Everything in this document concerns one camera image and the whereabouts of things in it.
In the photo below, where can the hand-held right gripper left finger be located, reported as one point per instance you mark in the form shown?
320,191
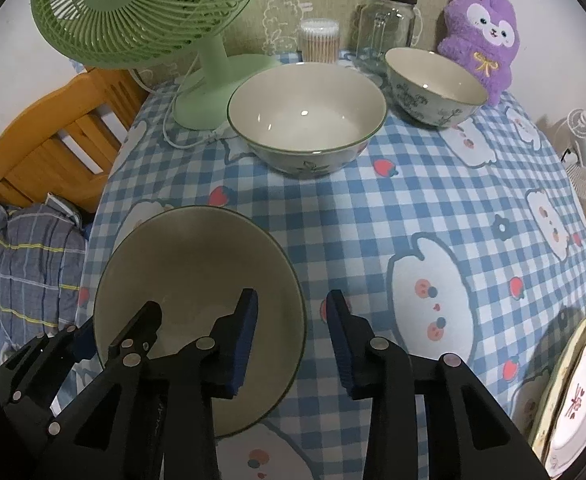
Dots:
240,345

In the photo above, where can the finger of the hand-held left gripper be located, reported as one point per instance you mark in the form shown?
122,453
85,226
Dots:
138,330
85,347

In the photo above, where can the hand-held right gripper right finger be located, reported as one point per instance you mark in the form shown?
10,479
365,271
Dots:
343,345

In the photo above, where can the white bowl with green rim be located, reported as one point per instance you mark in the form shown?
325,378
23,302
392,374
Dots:
188,260
433,80
303,110

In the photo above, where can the yellow floral plate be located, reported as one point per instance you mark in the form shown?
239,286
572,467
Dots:
548,410

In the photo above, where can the pink-rimmed plate with red character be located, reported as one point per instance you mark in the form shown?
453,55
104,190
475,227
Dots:
580,400

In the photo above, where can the grey plaid pillow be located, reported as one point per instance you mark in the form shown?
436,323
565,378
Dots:
28,270

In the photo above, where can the blue checkered tablecloth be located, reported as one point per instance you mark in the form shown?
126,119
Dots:
373,235

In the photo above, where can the cotton swab container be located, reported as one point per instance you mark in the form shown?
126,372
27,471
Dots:
319,42

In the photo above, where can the purple plush bunny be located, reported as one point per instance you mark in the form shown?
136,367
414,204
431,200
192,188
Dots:
478,55

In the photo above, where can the glass jar with black lid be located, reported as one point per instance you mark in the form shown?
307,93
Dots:
383,25

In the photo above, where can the green desk fan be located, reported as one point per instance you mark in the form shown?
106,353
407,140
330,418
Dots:
123,5

